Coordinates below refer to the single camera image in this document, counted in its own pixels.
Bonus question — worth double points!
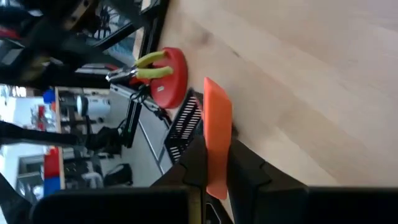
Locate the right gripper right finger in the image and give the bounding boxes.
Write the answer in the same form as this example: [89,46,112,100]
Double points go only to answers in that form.
[226,137,309,224]

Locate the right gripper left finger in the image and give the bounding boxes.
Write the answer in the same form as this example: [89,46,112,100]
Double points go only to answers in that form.
[150,133,208,224]

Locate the orange eraser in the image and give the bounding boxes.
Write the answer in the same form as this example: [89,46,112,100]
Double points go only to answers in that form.
[202,77,233,200]

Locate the black plastic slotted basket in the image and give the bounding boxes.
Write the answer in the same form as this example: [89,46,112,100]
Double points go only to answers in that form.
[164,88,205,166]

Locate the red round disc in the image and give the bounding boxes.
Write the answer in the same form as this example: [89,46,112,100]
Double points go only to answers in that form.
[150,47,189,110]

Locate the white cylinder device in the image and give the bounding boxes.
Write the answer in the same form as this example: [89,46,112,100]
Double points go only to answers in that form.
[76,95,112,118]

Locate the black cable bundle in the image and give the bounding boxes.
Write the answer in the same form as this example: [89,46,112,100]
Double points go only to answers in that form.
[129,84,172,123]

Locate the green-handled pliers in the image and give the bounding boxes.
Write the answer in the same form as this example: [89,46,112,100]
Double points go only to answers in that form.
[105,50,174,83]

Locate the black rig frame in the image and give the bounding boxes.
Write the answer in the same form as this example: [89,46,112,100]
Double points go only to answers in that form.
[0,0,171,91]

